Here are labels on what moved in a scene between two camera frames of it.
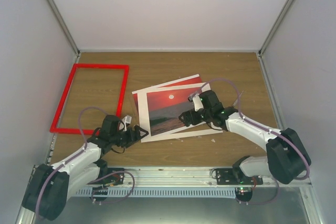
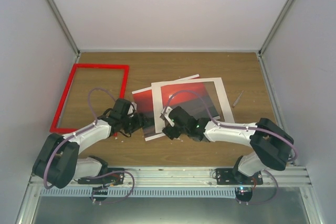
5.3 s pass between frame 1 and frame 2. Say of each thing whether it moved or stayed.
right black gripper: moved
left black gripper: moved
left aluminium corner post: stayed
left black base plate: stayed
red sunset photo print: stayed
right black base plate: stayed
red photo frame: stayed
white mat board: moved
